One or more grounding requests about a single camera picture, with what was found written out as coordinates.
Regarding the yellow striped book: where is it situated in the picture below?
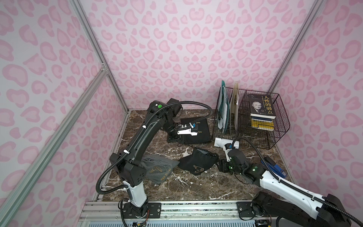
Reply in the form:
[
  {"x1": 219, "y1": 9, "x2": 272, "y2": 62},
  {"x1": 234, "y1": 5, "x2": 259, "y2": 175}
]
[{"x1": 250, "y1": 114, "x2": 276, "y2": 131}]

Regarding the white hair dryer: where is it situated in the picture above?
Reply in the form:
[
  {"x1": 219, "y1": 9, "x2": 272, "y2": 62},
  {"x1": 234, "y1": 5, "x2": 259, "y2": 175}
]
[{"x1": 214, "y1": 137, "x2": 239, "y2": 150}]

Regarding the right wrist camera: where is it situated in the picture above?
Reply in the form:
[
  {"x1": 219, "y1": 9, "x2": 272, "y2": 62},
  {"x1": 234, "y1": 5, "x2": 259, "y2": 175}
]
[{"x1": 224, "y1": 143, "x2": 240, "y2": 162}]

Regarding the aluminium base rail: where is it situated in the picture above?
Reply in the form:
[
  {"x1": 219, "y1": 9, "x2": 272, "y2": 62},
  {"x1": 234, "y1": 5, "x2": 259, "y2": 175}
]
[{"x1": 77, "y1": 200, "x2": 277, "y2": 227}]

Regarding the black pouch gold print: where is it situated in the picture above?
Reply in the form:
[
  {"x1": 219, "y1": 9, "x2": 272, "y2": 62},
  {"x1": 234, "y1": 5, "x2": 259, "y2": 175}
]
[{"x1": 181, "y1": 119, "x2": 211, "y2": 145}]

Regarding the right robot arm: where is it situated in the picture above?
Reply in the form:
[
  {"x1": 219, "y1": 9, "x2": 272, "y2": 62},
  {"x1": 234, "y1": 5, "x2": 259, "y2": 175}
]
[{"x1": 214, "y1": 137, "x2": 363, "y2": 227}]

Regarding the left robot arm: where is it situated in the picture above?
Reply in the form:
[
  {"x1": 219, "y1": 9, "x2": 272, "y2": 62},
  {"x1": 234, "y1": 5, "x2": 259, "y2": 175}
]
[{"x1": 95, "y1": 98, "x2": 213, "y2": 218}]

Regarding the book with portrait cover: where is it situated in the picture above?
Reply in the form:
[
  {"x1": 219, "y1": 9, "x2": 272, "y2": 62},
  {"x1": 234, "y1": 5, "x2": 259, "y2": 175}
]
[{"x1": 249, "y1": 94, "x2": 276, "y2": 119}]

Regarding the black wire basket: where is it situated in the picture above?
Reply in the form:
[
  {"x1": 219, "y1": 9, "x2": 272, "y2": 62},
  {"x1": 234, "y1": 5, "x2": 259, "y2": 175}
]
[{"x1": 212, "y1": 88, "x2": 290, "y2": 149}]

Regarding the grey hair dryer pouch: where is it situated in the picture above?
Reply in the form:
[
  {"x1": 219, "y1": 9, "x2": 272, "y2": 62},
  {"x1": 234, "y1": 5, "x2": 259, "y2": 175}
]
[{"x1": 140, "y1": 155, "x2": 179, "y2": 185}]

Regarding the plain black pouch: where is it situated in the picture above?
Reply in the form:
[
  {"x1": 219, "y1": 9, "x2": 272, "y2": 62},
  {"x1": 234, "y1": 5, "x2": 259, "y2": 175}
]
[{"x1": 178, "y1": 147, "x2": 219, "y2": 176}]

